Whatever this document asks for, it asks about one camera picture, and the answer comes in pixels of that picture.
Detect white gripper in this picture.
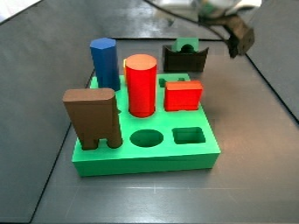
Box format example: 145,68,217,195
199,14,255,58

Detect green arch block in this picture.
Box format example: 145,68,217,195
172,38,199,53

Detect black curved fixture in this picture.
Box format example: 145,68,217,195
163,45,209,72

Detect brown arch-foot block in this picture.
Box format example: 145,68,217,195
62,88,123,151

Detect red square block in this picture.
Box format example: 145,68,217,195
163,80,203,112

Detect red cylinder block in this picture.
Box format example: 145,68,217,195
125,54,157,118

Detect yellow house-shaped block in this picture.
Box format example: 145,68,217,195
123,59,127,85

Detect blue hexagonal prism block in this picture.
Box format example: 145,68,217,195
89,38,120,91

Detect green shape sorter base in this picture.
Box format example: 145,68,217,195
72,73,220,177

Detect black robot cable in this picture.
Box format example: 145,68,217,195
143,0,229,40

